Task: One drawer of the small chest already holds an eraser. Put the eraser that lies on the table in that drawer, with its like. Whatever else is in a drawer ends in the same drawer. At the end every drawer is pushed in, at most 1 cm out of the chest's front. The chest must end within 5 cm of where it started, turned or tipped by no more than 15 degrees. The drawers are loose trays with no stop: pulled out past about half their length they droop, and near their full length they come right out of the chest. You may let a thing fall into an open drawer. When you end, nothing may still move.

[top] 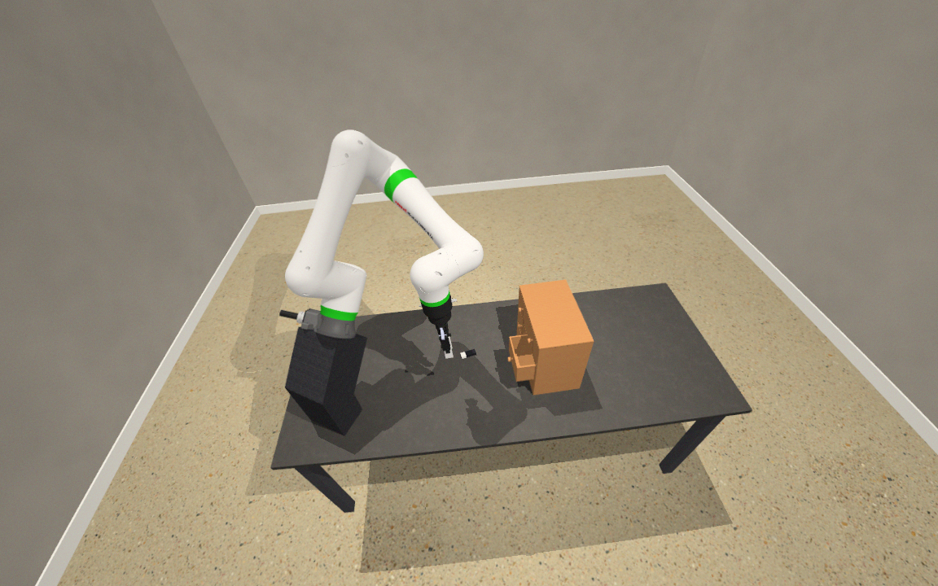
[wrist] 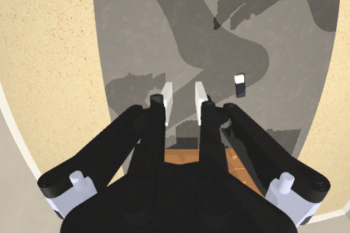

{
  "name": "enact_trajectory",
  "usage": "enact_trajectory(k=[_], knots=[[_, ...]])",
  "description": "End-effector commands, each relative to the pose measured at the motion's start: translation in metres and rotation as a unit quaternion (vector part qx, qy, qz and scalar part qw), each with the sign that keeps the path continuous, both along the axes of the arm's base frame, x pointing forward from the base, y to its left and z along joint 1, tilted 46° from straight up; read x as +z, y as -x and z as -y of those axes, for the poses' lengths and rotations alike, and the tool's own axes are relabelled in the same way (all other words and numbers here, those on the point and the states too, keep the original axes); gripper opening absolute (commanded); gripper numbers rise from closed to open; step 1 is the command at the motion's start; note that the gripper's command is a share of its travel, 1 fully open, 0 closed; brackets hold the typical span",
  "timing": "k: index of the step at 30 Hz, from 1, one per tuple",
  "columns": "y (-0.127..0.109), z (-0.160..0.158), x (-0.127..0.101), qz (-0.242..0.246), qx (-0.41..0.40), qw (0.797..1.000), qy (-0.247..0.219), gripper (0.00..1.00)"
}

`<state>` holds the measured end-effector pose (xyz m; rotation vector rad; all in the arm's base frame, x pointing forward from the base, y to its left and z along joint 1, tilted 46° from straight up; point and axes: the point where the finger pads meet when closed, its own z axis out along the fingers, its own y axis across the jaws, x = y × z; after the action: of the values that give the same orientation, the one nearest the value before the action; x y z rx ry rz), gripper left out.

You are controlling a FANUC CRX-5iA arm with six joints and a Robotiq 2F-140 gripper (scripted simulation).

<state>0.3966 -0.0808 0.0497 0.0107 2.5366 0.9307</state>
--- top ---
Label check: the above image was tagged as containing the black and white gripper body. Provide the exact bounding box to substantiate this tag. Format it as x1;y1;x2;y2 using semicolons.
428;311;451;332

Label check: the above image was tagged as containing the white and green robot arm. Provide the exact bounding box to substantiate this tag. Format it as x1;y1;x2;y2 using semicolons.
279;130;484;339

